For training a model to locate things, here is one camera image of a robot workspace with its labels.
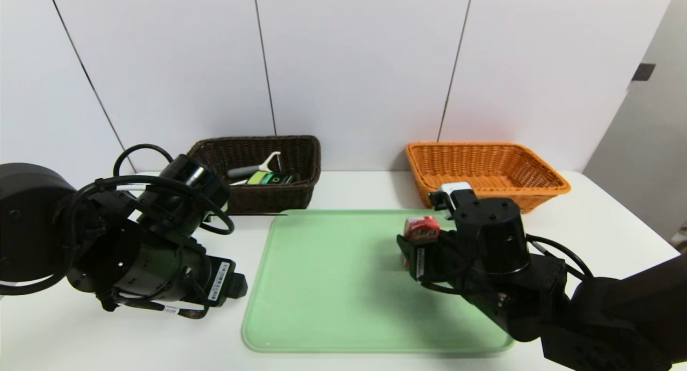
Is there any black pump bottle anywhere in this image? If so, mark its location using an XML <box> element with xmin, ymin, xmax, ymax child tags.
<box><xmin>247</xmin><ymin>171</ymin><xmax>301</xmax><ymax>186</ymax></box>

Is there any white peeler with grey handle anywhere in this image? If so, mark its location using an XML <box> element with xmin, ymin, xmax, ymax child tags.
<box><xmin>227</xmin><ymin>151</ymin><xmax>283</xmax><ymax>179</ymax></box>

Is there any red cartoon milk carton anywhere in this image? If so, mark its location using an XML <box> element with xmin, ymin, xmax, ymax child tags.
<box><xmin>403</xmin><ymin>216</ymin><xmax>441</xmax><ymax>270</ymax></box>

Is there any dark brown wicker basket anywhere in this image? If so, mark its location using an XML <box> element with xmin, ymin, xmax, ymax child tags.
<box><xmin>187</xmin><ymin>135</ymin><xmax>321</xmax><ymax>216</ymax></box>

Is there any orange wicker basket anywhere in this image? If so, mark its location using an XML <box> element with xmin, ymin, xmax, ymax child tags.
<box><xmin>405</xmin><ymin>141</ymin><xmax>571</xmax><ymax>214</ymax></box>

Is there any light green plastic tray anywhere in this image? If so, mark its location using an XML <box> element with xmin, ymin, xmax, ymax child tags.
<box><xmin>242</xmin><ymin>209</ymin><xmax>515</xmax><ymax>354</ymax></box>

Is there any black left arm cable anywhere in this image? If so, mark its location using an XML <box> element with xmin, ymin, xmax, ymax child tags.
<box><xmin>0</xmin><ymin>143</ymin><xmax>236</xmax><ymax>320</ymax></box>

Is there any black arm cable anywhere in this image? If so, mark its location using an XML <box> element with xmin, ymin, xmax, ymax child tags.
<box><xmin>0</xmin><ymin>143</ymin><xmax>236</xmax><ymax>320</ymax></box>
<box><xmin>526</xmin><ymin>234</ymin><xmax>595</xmax><ymax>281</ymax></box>

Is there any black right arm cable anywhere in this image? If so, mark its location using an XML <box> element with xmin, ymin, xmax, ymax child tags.
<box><xmin>526</xmin><ymin>234</ymin><xmax>595</xmax><ymax>281</ymax></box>

